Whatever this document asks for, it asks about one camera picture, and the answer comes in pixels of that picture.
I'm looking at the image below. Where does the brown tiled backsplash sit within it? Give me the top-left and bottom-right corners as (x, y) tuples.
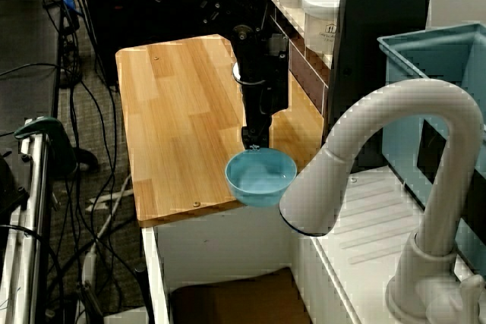
(273, 7), (330, 117)

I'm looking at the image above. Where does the white toy sink unit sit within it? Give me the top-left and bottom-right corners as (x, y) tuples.
(140, 166), (486, 324)

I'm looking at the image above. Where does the white faucet handle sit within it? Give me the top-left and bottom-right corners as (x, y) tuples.
(453, 274), (486, 324)

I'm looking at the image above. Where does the printed jar with white lid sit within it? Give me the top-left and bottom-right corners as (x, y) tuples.
(301, 0), (342, 56)

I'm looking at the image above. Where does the black cable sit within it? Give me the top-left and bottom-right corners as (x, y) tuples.
(0, 64), (119, 249)

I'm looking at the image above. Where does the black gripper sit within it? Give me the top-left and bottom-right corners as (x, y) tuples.
(231, 46), (290, 151)

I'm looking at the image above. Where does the wooden countertop board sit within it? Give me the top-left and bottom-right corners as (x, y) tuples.
(115, 33), (326, 227)

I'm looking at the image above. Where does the white curved faucet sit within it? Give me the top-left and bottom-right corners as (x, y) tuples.
(278, 78), (485, 324)

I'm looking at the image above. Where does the silver metal rail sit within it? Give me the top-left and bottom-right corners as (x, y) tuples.
(6, 121), (51, 324)

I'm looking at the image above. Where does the black upright post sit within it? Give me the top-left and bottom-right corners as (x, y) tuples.
(328, 0), (436, 124)

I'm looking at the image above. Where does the teal plastic bin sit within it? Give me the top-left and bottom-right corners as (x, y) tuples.
(375, 22), (486, 275)

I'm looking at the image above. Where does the light blue bowl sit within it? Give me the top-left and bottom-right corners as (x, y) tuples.
(225, 147), (298, 208)

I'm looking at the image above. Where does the green clamp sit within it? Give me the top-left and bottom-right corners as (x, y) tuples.
(14, 117), (77, 180)

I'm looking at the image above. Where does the black computer case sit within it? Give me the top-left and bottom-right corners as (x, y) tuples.
(81, 0), (164, 88)

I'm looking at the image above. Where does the white floor cable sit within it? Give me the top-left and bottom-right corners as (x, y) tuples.
(74, 174), (134, 324)

